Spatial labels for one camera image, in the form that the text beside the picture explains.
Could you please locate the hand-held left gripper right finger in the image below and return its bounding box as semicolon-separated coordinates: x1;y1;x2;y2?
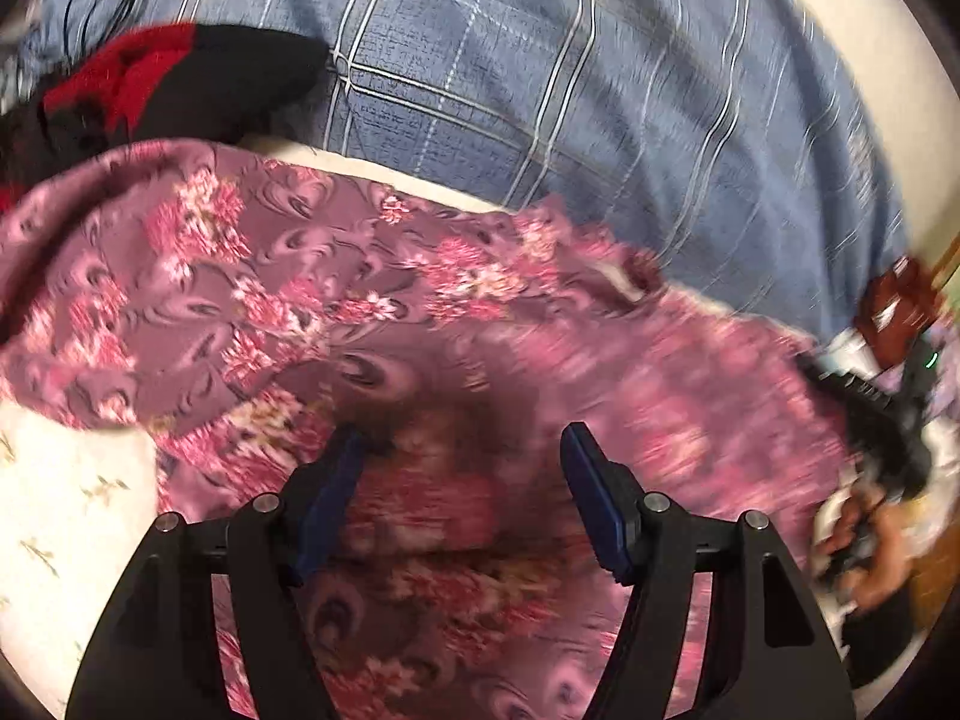
562;424;856;720

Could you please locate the dark red cloth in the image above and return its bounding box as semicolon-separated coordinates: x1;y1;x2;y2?
859;255;947;362

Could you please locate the person's right hand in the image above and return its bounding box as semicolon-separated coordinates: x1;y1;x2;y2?
814;491;927;616

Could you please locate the blue plaid blanket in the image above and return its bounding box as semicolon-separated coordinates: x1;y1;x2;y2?
15;0;912;338

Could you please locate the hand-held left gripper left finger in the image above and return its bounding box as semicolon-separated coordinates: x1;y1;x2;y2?
66;424;368;720

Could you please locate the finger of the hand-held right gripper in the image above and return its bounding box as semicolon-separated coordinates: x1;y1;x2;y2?
795;352;893;428

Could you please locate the red and black garment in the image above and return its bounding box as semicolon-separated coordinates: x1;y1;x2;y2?
0;22;335;211

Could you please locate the purple floral garment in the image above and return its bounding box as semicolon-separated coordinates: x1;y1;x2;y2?
0;139;863;720

